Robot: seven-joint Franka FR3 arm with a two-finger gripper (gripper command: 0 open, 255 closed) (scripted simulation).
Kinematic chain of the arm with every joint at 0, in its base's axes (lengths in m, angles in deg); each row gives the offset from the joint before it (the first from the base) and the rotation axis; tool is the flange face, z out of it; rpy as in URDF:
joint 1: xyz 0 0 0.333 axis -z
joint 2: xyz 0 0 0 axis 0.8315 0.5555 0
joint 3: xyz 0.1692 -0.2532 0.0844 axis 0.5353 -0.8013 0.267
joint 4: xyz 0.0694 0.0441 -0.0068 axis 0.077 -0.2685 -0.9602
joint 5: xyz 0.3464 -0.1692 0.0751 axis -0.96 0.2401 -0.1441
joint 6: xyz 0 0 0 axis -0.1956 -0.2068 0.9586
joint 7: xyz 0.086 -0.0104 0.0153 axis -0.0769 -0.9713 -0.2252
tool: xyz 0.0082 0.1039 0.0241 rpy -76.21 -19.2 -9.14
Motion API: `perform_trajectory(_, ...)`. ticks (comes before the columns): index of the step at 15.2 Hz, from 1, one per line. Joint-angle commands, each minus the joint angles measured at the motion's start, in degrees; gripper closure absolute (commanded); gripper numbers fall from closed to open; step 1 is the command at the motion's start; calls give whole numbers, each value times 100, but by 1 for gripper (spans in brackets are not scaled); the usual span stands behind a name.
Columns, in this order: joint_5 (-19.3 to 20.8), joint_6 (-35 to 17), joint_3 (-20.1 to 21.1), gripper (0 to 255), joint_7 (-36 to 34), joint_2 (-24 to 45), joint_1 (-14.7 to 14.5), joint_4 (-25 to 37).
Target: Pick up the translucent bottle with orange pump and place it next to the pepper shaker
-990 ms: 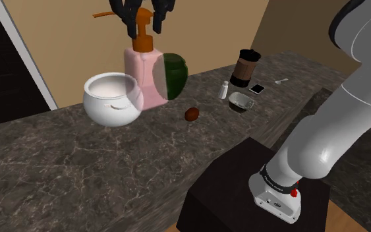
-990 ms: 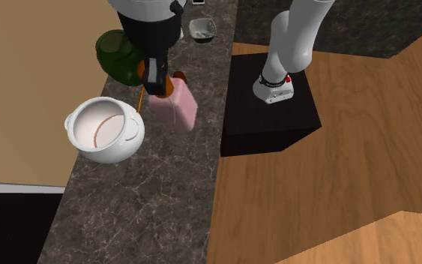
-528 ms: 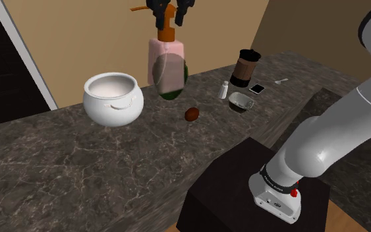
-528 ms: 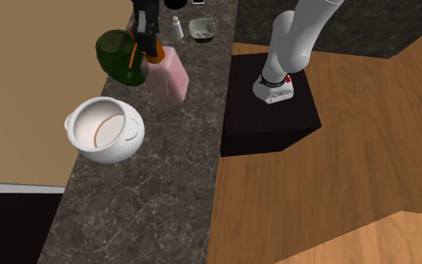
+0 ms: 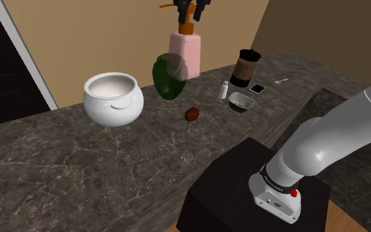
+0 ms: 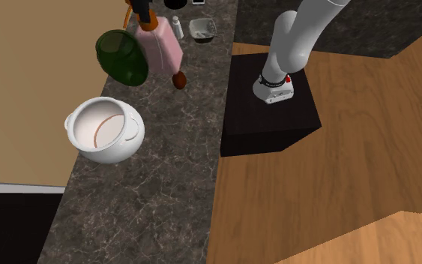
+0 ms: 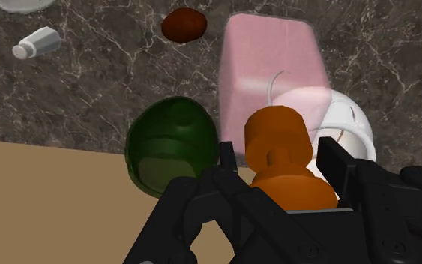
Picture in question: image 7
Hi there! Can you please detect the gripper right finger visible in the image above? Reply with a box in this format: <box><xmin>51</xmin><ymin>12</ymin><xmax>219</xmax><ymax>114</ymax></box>
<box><xmin>316</xmin><ymin>136</ymin><xmax>422</xmax><ymax>264</ymax></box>

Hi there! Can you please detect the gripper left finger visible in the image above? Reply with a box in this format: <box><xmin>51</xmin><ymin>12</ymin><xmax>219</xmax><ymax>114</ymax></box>
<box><xmin>122</xmin><ymin>140</ymin><xmax>328</xmax><ymax>264</ymax></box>

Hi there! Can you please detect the white mug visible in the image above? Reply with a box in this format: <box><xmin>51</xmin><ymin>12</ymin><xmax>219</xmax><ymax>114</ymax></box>
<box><xmin>267</xmin><ymin>70</ymin><xmax>378</xmax><ymax>201</ymax></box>

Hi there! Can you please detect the orange bottle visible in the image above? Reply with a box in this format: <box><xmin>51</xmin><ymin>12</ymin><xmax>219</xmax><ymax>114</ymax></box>
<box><xmin>244</xmin><ymin>105</ymin><xmax>340</xmax><ymax>212</ymax></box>

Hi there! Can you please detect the green glass bowl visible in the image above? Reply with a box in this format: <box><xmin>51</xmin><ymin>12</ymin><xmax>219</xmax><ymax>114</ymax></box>
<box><xmin>124</xmin><ymin>95</ymin><xmax>220</xmax><ymax>200</ymax></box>

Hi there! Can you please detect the pink translucent box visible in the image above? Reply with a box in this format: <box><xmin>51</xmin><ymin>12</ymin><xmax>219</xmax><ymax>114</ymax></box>
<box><xmin>218</xmin><ymin>13</ymin><xmax>333</xmax><ymax>151</ymax></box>

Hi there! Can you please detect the dark red round fruit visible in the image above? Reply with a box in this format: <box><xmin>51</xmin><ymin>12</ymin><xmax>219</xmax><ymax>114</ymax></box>
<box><xmin>160</xmin><ymin>7</ymin><xmax>208</xmax><ymax>45</ymax></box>

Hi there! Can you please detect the white salt shaker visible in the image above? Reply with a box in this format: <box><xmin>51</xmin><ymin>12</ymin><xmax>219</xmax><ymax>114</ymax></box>
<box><xmin>11</xmin><ymin>25</ymin><xmax>63</xmax><ymax>61</ymax></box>

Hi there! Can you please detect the white plate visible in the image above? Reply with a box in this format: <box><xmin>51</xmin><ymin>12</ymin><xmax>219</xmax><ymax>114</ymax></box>
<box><xmin>0</xmin><ymin>0</ymin><xmax>57</xmax><ymax>15</ymax></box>

